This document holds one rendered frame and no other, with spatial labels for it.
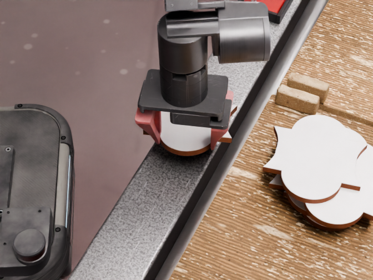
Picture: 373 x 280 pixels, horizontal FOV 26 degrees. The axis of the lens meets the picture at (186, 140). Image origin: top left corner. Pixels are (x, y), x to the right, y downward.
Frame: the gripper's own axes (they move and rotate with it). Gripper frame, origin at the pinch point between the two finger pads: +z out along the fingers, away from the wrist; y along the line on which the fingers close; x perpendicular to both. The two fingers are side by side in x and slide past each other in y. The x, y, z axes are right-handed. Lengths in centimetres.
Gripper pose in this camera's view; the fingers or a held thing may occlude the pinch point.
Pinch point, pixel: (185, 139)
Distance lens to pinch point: 105.8
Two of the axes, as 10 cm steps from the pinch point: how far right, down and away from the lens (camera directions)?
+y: 9.9, 1.0, -1.2
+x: 1.6, -7.5, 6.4
